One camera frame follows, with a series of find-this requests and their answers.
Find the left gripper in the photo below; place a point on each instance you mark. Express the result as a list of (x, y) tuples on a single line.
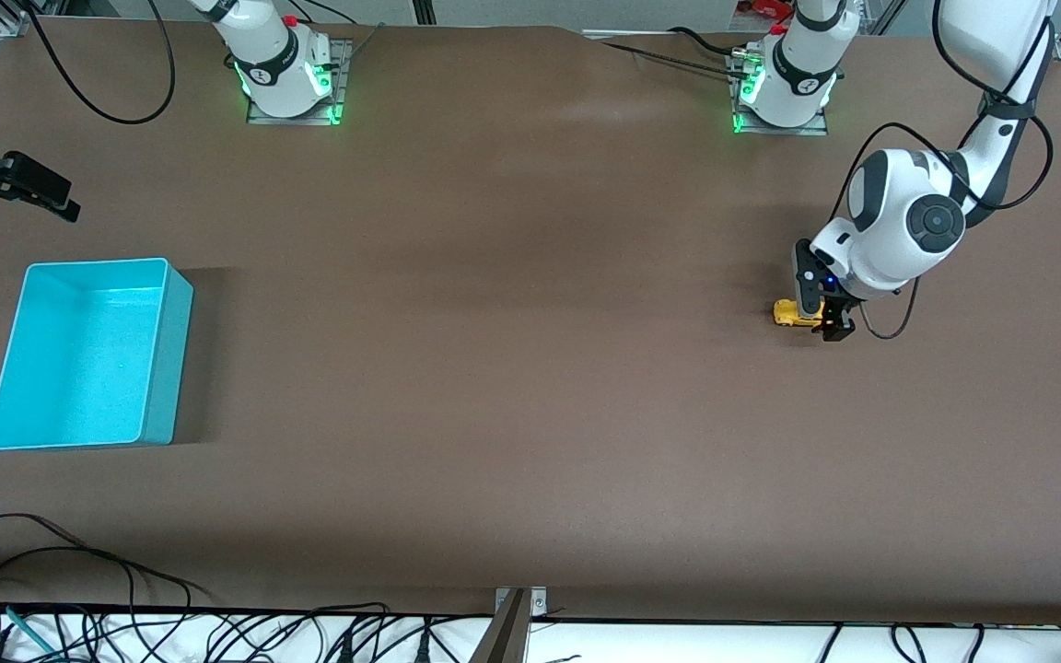
[(837, 318)]

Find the yellow beetle toy car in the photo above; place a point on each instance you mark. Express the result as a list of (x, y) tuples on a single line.
[(788, 313)]

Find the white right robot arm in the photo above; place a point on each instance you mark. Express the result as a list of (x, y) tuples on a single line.
[(277, 64)]

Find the teal plastic storage bin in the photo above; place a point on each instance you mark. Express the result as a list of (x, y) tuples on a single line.
[(79, 368)]

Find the brown table cover mat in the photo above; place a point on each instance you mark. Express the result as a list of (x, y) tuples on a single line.
[(530, 368)]

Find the red background object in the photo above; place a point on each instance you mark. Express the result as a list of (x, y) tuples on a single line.
[(765, 7)]

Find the black power plug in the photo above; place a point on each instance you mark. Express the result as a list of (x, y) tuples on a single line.
[(346, 647), (425, 645)]

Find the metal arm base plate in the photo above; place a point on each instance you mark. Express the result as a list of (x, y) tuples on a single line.
[(816, 131), (343, 64)]

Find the aluminium frame post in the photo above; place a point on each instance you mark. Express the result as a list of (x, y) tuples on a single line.
[(880, 14), (422, 9)]

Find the small metal bracket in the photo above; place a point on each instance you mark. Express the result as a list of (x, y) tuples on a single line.
[(540, 603)]

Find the aluminium camera pole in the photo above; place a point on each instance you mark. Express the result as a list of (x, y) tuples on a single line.
[(503, 640)]

